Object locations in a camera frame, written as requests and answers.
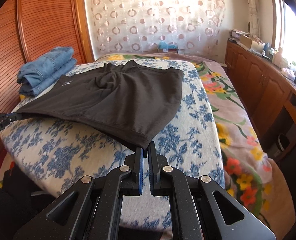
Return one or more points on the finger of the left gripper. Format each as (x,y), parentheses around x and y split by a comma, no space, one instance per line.
(12,117)

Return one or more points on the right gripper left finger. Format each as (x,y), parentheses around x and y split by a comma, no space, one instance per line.
(133,183)

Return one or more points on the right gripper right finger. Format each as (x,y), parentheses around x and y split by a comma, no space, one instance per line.
(160,181)

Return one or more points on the black shorts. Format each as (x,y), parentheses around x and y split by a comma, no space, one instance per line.
(131,103)

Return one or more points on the folded blue jeans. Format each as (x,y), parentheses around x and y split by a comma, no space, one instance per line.
(35,76)

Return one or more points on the blue floral white blanket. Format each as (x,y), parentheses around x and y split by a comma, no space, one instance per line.
(55,153)

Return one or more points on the colourful floral pink bedspread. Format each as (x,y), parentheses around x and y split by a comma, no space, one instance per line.
(237,134)

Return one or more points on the wooden slatted headboard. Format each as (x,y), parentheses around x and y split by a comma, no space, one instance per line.
(30,28)

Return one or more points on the box with blue cloth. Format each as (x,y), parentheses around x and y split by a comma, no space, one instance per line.
(164,47)

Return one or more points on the long wooden sideboard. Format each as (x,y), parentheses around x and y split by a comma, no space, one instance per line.
(268,97)

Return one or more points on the circle patterned sheer curtain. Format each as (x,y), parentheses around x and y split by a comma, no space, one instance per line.
(137,26)

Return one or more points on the cardboard box on sideboard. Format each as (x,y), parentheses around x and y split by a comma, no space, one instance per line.
(251,44)

